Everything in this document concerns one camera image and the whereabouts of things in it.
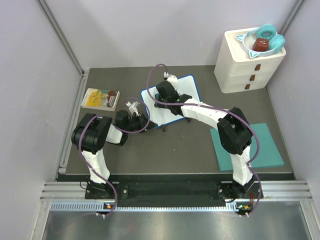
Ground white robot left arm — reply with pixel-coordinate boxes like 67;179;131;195
71;110;158;199

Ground aluminium corner post left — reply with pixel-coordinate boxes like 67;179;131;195
34;0;86;76

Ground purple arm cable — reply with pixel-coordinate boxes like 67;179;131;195
146;63;263;218
77;97;151;218

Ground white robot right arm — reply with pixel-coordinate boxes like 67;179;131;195
155;80;254;198

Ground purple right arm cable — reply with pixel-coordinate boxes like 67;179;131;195
146;63;263;218

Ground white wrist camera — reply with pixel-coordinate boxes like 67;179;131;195
163;72;178;88
126;101;140;116

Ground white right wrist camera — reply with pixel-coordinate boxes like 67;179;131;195
163;72;178;88

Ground aluminium corner post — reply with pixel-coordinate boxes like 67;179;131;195
34;0;86;76
279;0;306;36

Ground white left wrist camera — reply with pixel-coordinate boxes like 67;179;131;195
126;101;140;116

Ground teal foam pad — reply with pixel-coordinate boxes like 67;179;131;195
209;122;285;172

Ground white three-drawer cabinet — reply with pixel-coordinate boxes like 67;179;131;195
214;27;286;94

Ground aluminium front rail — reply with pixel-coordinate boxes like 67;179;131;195
40;180;313;213

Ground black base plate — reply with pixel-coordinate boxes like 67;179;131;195
85;174;254;208

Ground yellow picture book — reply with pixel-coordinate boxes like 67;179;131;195
81;88;120;112

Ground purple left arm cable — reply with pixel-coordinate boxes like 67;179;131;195
77;97;151;218

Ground aluminium corner post right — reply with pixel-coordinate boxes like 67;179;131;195
279;0;306;36

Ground blue framed whiteboard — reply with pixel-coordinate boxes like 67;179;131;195
140;75;201;131

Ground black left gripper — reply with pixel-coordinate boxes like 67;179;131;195
124;112;158;133

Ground brown cube toy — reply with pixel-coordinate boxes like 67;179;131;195
252;37;269;52

